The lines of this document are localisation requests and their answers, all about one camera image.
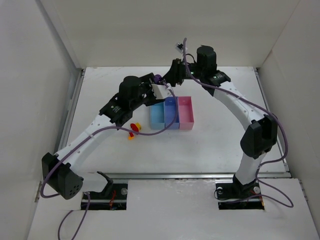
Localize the orange lego piece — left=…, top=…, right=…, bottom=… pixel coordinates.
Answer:
left=128, top=132, right=135, bottom=140

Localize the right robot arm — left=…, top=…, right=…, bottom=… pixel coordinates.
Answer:
left=163, top=43, right=278, bottom=200

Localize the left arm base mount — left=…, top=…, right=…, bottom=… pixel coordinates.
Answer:
left=88, top=180, right=128, bottom=211

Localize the red lego piece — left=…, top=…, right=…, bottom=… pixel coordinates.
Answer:
left=130, top=123, right=139, bottom=132

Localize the purple lego piece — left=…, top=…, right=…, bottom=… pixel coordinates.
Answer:
left=153, top=74, right=162, bottom=84

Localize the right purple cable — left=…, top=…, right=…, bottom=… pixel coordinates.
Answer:
left=181, top=37, right=295, bottom=209

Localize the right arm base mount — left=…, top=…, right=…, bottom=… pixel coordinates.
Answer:
left=214, top=182, right=265, bottom=210

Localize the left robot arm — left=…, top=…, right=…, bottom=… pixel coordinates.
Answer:
left=40, top=73, right=173, bottom=200

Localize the light blue container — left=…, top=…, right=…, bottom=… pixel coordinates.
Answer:
left=150, top=102, right=165, bottom=130

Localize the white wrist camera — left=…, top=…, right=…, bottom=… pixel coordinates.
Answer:
left=151, top=83, right=173, bottom=100
left=175, top=42, right=188, bottom=54

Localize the purple cable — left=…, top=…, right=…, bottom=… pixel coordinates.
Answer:
left=39, top=79, right=179, bottom=240
left=181, top=37, right=295, bottom=209

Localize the pink container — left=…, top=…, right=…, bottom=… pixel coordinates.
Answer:
left=178, top=96, right=195, bottom=131

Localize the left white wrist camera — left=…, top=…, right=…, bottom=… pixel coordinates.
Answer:
left=151, top=83, right=173, bottom=100

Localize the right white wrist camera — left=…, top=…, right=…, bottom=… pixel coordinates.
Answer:
left=175, top=42, right=188, bottom=54

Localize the yellow lego piece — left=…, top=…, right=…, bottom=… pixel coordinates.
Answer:
left=135, top=122, right=142, bottom=132

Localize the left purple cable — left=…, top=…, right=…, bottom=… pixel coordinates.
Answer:
left=39, top=79, right=179, bottom=240

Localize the aluminium rail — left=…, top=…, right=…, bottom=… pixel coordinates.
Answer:
left=74, top=171, right=292, bottom=180

